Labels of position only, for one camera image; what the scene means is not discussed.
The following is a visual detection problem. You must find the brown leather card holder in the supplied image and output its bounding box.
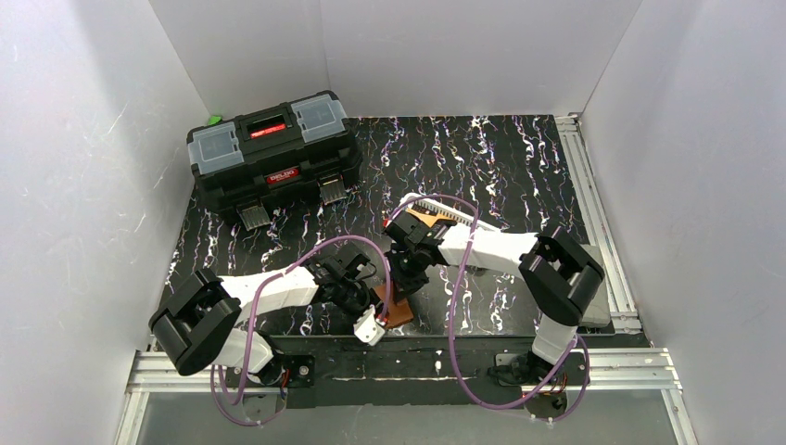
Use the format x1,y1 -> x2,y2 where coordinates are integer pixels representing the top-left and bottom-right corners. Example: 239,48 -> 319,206
371,284 -> 414,330

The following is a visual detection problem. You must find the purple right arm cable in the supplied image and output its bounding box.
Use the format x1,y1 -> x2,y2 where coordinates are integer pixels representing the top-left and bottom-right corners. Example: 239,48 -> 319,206
383,194 -> 590,425

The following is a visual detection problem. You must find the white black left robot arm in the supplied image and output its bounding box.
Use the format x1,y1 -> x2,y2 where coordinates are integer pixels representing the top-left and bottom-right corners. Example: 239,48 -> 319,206
148,245 -> 377,384

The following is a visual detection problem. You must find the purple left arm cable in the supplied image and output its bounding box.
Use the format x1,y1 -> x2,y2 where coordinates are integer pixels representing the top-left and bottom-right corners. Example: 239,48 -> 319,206
209,235 -> 394,428

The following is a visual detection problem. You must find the orange credit card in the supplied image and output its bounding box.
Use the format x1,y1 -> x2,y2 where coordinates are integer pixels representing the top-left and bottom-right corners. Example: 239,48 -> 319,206
405,207 -> 440,227

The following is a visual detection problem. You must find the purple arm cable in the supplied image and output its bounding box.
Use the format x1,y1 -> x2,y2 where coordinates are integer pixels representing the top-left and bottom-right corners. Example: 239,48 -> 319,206
209,235 -> 394,428
383,194 -> 590,425

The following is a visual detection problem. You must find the aluminium frame rail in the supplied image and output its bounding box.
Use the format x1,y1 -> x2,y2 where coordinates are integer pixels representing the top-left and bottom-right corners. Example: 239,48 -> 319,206
555,114 -> 643,335

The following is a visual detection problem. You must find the grey plastic case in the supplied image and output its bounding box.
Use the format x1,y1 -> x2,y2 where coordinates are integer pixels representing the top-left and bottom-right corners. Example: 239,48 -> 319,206
579,244 -> 612,328

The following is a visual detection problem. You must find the white plastic basket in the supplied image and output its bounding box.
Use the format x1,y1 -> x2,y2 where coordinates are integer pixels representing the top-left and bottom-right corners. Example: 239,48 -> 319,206
399,193 -> 474,226

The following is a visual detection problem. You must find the black plastic toolbox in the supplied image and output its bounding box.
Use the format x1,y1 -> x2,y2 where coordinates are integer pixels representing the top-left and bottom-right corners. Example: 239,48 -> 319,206
186,90 -> 363,230

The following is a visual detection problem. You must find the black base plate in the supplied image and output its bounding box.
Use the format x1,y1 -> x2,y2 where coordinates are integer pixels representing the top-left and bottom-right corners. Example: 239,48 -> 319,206
223,334 -> 590,410

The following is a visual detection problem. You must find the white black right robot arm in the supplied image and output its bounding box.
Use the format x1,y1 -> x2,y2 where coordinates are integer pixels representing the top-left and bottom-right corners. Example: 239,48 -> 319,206
384,212 -> 605,364

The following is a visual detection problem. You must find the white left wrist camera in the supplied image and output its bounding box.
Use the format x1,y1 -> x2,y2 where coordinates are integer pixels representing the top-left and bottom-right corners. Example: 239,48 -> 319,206
353,306 -> 387,347

